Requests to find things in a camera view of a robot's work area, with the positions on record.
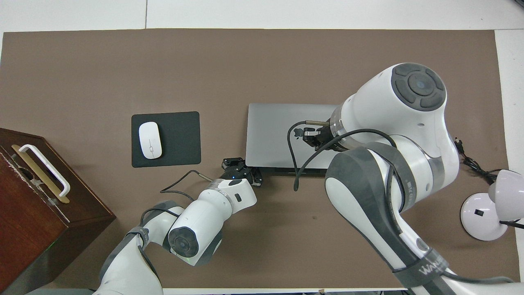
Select black mouse pad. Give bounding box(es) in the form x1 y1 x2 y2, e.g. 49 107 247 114
131 111 201 168

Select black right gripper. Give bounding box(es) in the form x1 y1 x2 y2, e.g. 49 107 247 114
303 123 340 152

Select black lamp power cable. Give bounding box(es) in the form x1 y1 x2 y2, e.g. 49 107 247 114
454 139 524 229

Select gold metal handle plate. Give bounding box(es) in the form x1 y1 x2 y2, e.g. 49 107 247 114
11 144 70 204

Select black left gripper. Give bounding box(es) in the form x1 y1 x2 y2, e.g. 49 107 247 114
221 157 263 188

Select white computer mouse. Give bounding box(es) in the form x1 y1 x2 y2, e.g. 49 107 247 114
138 122 163 160

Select white box handle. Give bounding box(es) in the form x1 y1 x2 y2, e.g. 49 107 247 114
18 144 71 198

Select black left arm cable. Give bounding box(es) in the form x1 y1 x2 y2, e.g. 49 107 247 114
125 170 213 283

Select grey aluminium laptop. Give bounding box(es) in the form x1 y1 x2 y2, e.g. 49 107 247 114
246 103 348 177

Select brown table mat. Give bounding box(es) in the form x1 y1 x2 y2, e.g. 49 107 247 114
0 29 521 289

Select white desk lamp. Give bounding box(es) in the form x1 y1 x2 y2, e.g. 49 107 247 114
461 169 524 241

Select dark brown wooden box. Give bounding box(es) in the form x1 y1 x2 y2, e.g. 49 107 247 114
0 128 116 295

